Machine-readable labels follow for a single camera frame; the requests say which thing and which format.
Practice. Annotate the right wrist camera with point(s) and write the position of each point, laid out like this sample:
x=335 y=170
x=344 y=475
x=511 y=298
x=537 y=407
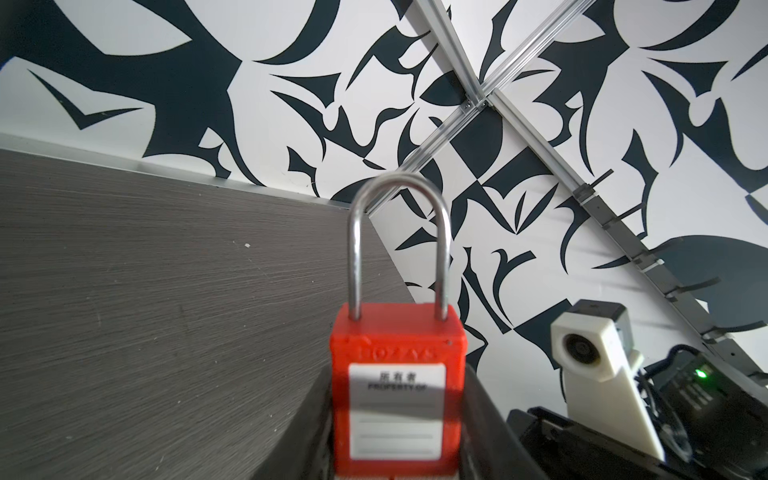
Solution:
x=593 y=344

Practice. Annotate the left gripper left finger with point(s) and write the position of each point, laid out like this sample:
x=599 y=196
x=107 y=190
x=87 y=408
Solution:
x=305 y=449

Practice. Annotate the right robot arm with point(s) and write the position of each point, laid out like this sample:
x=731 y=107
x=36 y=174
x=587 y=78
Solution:
x=712 y=420

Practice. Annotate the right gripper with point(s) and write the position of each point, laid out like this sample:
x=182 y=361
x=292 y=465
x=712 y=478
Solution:
x=564 y=449

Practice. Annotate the red padlock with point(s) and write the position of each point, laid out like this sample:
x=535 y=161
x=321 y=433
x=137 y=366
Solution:
x=398 y=369

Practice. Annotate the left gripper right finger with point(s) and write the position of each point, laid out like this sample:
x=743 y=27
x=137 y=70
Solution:
x=489 y=449

